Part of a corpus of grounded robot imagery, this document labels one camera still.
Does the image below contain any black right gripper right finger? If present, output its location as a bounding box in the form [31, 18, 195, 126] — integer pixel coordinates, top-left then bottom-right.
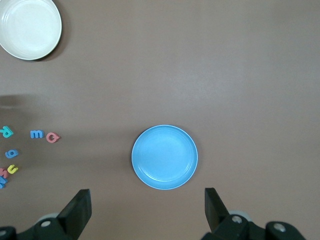
[201, 187, 307, 240]

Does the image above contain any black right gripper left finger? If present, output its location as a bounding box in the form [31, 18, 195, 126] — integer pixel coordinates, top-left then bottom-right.
[0, 189, 92, 240]

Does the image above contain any salmon red letter Q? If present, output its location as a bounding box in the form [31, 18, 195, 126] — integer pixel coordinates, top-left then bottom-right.
[46, 132, 61, 144]

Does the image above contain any blue lowercase g letter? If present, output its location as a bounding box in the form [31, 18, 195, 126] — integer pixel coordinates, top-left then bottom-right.
[4, 148, 20, 159]

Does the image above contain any blue lowercase m letter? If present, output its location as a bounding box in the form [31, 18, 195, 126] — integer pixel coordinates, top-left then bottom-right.
[30, 129, 44, 140]

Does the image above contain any teal capital R letter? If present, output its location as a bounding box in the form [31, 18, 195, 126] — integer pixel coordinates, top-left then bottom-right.
[0, 125, 14, 139]

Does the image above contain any blue round plate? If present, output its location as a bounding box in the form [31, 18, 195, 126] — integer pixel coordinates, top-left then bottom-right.
[131, 124, 199, 190]

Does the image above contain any cream white round plate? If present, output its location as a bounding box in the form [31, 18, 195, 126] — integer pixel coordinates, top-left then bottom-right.
[0, 0, 63, 61]

